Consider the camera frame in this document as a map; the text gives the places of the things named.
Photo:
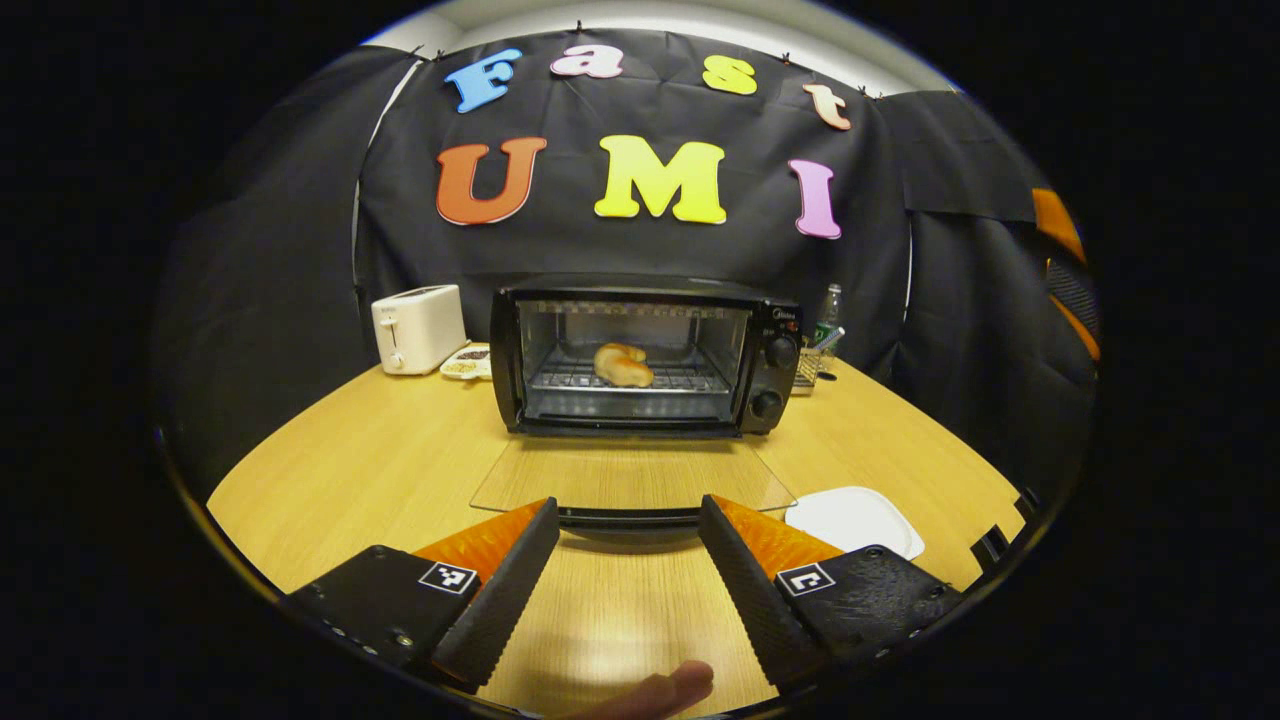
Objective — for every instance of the clear water bottle green label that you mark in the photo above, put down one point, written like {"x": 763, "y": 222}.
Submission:
{"x": 830, "y": 305}

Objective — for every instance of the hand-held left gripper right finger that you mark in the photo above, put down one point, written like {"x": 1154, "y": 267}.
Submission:
{"x": 745, "y": 590}

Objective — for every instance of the white toaster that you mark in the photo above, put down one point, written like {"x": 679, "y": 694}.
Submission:
{"x": 420, "y": 325}

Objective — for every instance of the golden croissant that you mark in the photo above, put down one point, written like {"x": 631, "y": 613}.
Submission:
{"x": 622, "y": 367}

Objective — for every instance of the white square plate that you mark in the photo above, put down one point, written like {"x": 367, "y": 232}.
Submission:
{"x": 850, "y": 520}

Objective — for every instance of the white dish of snacks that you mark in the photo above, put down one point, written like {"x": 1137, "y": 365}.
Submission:
{"x": 465, "y": 365}

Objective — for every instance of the black electric oven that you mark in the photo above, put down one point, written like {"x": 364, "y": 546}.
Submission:
{"x": 760, "y": 375}

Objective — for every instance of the black table edge clamp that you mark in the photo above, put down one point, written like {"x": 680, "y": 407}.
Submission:
{"x": 990, "y": 547}
{"x": 1027, "y": 503}

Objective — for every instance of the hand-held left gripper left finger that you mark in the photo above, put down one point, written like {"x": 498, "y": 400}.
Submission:
{"x": 510, "y": 590}

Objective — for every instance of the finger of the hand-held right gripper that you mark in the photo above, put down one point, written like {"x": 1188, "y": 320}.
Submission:
{"x": 1075, "y": 295}

